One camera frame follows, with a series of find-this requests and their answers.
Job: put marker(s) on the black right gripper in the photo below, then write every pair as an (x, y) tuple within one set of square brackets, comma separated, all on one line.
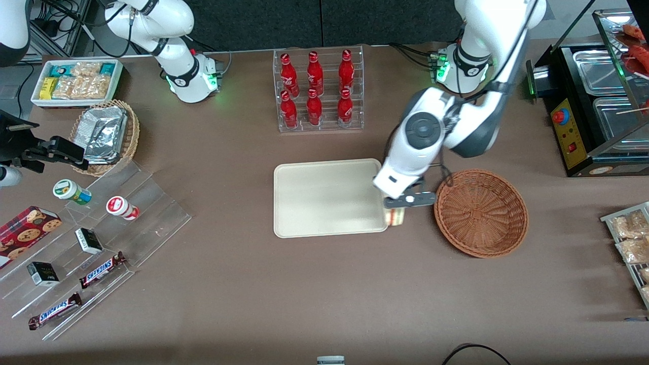
[(14, 142)]

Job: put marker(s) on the triangular sandwich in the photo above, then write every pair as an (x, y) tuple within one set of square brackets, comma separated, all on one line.
[(397, 217)]

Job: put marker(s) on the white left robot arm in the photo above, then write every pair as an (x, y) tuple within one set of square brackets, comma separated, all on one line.
[(405, 167)]

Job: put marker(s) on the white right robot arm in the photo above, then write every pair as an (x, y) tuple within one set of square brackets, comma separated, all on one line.
[(167, 30)]

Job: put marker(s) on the brown round wicker basket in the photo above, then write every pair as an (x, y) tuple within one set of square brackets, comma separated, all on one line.
[(481, 213)]

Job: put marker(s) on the tan wicker basket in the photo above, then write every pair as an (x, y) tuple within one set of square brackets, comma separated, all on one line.
[(132, 137)]

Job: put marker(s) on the cream plastic tray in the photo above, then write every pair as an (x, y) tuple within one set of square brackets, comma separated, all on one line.
[(324, 197)]

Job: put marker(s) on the green lid yogurt cup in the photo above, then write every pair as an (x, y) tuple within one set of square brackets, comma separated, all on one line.
[(68, 190)]

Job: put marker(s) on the silver foil packet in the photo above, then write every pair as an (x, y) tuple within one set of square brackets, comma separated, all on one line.
[(104, 160), (104, 132)]

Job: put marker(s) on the white rectangular snack bin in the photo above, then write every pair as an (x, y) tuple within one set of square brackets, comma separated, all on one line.
[(40, 101)]

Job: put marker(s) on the yellow snack packet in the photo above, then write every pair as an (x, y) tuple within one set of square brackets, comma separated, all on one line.
[(48, 88)]

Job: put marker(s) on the red cookie box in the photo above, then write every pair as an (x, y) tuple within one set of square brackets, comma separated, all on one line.
[(28, 230)]

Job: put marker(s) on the clear nut snack bag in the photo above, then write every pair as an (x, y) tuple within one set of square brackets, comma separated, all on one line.
[(83, 87), (86, 69)]

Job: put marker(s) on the red lid yogurt cup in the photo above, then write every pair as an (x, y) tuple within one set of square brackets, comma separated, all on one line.
[(119, 207)]

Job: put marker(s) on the teal snack packet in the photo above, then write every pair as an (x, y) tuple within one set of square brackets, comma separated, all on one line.
[(107, 69), (61, 70)]

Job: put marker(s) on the small black box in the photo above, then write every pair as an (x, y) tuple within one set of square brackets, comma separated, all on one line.
[(43, 274), (88, 241)]

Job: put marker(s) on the red cola bottle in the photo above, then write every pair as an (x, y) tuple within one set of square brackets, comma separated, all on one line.
[(346, 71), (315, 73), (289, 76), (289, 112), (345, 109), (314, 110)]

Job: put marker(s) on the clear acrylic bottle rack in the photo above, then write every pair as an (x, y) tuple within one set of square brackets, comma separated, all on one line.
[(329, 109)]

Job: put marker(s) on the clear acrylic step display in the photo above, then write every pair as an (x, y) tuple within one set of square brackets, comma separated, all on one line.
[(147, 223)]

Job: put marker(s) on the brown snickers bar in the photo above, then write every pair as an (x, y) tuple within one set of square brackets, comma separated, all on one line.
[(55, 311), (101, 269)]

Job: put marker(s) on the black hot food display machine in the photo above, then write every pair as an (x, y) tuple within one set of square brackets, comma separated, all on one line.
[(570, 132)]

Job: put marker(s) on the grey white device edge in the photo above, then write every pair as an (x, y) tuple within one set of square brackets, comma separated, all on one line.
[(330, 360)]

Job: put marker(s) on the steel food pan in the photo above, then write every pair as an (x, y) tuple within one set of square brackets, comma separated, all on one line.
[(598, 71), (618, 121)]

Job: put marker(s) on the clear bagged snack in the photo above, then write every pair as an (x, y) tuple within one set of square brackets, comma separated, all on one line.
[(646, 294), (631, 225), (634, 251), (645, 275)]

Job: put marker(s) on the red sausage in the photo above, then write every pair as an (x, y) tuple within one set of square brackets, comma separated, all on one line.
[(640, 58), (634, 32)]

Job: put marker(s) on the small blue object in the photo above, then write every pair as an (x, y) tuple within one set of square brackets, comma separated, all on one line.
[(637, 319)]

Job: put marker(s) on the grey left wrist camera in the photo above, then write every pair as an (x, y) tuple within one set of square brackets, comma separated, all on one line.
[(410, 199)]

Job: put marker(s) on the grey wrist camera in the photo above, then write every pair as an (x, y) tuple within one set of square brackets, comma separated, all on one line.
[(410, 199), (9, 176)]

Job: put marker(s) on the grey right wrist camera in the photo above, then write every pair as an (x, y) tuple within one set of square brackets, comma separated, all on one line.
[(9, 176)]

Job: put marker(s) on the aluminium frame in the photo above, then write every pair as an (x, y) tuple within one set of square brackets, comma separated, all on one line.
[(61, 35)]

